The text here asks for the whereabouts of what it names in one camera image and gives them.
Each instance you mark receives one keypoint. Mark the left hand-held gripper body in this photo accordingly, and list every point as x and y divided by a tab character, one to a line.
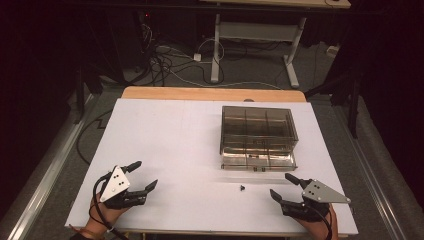
115	185

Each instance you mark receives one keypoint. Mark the clear smoky drawer cabinet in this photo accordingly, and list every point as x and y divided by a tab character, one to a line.
258	125

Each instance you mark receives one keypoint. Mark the person's left hand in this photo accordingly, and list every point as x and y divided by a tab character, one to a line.
104	214

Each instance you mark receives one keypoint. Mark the small black screw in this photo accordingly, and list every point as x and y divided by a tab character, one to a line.
242	188

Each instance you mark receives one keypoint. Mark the silver metal floor rail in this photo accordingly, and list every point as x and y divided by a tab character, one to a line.
46	173
370	173

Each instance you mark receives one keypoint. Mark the white power adapter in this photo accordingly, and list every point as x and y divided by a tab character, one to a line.
197	57

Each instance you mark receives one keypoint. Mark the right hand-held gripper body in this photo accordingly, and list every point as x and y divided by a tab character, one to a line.
321	195

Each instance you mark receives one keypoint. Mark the person's right hand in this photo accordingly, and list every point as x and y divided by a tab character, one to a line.
316	226

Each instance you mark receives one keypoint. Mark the white power strip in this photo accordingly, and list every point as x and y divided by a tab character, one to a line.
333	50

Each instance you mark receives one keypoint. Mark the white metal desk frame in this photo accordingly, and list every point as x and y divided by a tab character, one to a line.
256	31

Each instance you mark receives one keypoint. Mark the white table cover board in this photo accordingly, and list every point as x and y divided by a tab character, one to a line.
180	150

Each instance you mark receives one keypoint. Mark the black metal stand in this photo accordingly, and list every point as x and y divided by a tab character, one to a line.
353	110
80	96

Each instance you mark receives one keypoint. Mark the clear plastic drawer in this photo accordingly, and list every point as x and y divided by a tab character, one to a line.
258	161

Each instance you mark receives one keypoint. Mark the dark computer tower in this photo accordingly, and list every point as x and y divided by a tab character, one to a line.
131	36

